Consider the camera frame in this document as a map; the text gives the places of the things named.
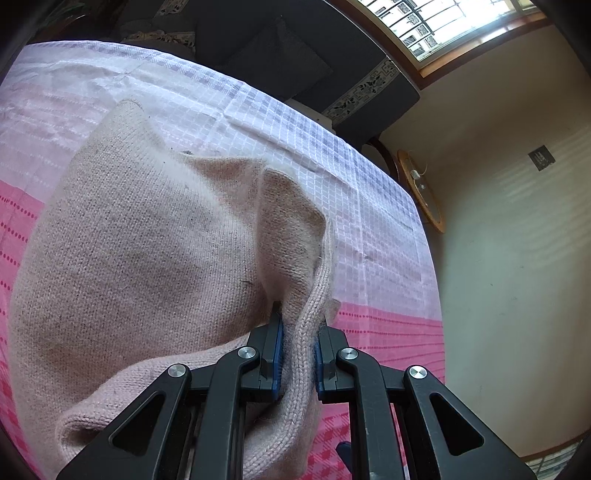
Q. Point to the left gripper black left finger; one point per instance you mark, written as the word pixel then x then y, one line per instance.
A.
pixel 189 423

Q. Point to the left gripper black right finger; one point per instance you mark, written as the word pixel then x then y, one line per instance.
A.
pixel 406 423

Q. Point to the beige knit sweater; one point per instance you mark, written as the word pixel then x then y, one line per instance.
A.
pixel 145 257

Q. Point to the pink checkered bed sheet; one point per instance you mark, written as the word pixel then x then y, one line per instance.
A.
pixel 56 94

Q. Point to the round wooden side table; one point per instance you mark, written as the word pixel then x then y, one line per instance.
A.
pixel 421 192

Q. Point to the dark square throw cushion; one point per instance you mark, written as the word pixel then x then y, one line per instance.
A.
pixel 277 62

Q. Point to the dark sofa with patterned stripes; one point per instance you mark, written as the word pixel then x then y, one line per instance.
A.
pixel 366 93

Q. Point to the large barred window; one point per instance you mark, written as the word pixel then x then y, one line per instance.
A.
pixel 430 39

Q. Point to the black wall switch plate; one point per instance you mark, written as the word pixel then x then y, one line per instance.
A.
pixel 541 157

